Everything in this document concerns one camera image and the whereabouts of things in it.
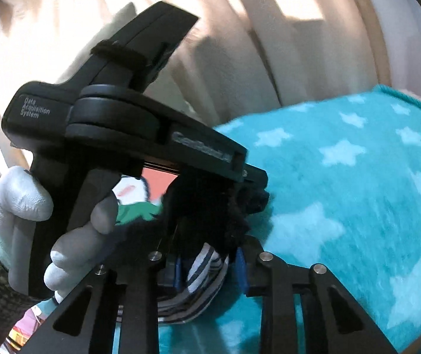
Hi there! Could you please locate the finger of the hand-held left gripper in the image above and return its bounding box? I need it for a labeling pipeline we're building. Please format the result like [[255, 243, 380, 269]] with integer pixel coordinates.
[[237, 166, 271, 215]]

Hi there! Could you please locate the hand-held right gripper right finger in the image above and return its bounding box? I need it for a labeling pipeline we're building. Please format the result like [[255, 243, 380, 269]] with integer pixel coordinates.
[[234, 236, 399, 354]]

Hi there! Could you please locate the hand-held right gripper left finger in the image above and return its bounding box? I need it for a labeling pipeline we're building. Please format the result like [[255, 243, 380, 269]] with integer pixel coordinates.
[[22, 251, 181, 354]]

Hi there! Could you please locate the navy white striped cloth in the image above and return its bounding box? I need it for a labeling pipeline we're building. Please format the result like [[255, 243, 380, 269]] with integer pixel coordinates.
[[116, 242, 230, 325]]

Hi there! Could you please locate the black fuzzy cloth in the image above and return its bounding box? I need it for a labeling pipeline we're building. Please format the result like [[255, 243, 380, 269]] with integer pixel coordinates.
[[161, 175, 250, 257]]

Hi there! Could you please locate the person's left hand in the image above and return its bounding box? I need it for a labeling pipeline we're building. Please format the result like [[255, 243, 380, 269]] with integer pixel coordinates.
[[0, 166, 120, 304]]

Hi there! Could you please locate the green red printed cloth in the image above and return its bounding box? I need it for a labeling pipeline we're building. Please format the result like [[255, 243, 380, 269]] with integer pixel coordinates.
[[114, 175, 167, 230]]

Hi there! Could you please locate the teal star blanket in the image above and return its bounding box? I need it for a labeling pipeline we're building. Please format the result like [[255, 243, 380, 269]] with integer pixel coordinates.
[[158, 84, 421, 354]]

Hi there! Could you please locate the cream curtain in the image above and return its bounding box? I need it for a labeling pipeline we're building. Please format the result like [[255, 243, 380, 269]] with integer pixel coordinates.
[[0, 0, 379, 178]]

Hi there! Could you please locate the wooden frame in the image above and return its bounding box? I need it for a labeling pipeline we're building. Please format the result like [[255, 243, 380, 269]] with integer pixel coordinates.
[[338, 0, 393, 91]]

